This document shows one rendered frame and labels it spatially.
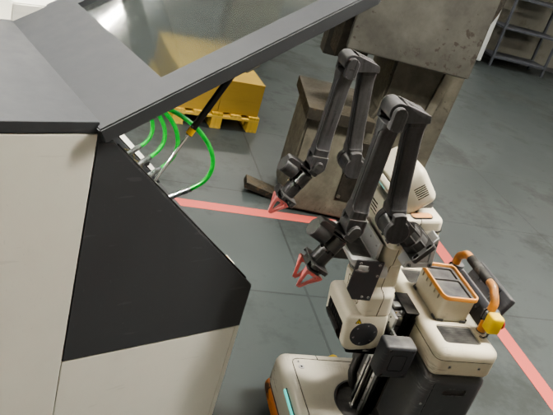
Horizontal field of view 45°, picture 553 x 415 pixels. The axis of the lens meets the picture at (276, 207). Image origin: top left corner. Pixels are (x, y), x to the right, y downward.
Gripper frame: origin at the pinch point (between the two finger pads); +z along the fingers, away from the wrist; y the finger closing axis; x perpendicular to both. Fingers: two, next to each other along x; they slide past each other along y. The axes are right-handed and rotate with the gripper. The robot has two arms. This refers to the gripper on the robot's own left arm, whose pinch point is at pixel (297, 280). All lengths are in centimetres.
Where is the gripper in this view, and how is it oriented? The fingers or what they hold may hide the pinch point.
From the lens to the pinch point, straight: 211.9
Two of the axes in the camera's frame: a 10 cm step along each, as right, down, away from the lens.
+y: 2.0, 5.0, -8.4
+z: -6.6, 7.0, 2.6
